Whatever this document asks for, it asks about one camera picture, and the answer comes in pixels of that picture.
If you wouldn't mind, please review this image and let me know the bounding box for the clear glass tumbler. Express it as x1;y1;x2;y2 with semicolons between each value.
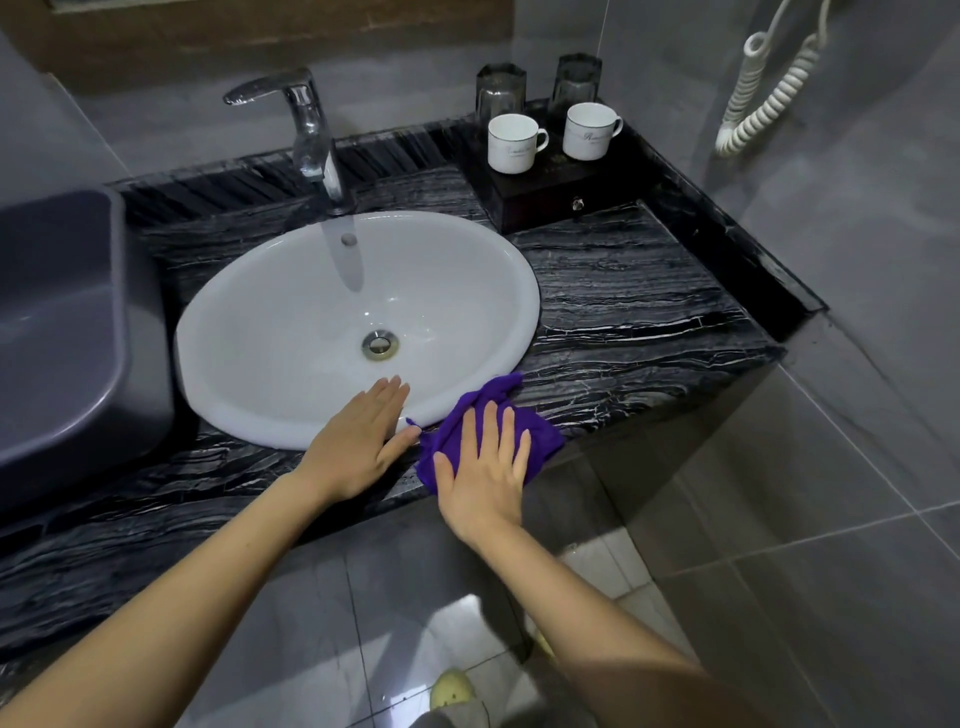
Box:
475;63;528;123
553;52;603;114

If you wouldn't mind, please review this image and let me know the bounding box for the person's left forearm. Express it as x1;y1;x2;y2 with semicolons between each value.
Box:
0;466;338;728

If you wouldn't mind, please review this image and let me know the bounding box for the white oval sink basin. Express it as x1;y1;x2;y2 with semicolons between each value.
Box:
174;210;542;452

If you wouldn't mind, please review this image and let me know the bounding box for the pale yellow shoe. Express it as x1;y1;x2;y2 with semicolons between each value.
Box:
429;669;478;711

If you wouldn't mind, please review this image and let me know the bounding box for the metal sink drain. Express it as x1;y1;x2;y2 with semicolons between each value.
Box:
361;327;401;362

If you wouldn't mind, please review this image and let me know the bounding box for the person's left hand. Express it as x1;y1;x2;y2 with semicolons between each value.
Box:
297;375;423;506

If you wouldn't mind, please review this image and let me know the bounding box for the white ceramic cup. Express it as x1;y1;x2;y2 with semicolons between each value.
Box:
487;114;550;175
562;102;625;162

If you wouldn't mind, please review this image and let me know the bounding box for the chrome faucet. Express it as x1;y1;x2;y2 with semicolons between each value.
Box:
222;67;355;217

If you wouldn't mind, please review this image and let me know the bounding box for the dark wooden tray box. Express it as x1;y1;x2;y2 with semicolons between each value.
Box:
456;97;655;235

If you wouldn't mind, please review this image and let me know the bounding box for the purple cleaning cloth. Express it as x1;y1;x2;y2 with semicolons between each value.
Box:
415;372;566;497

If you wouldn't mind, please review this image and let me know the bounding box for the person's right hand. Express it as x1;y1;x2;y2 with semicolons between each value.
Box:
432;400;533;548

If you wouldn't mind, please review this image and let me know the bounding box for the person's right forearm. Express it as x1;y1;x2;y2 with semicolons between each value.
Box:
459;519;760;728

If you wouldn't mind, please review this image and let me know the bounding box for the white coiled cord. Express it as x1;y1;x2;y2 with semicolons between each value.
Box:
714;0;835;159

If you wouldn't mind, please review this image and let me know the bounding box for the brown wooden mirror frame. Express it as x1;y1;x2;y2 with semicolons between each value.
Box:
0;0;516;96

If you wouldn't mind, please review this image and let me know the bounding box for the grey plastic tub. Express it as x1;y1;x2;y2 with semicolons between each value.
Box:
0;187;178;513

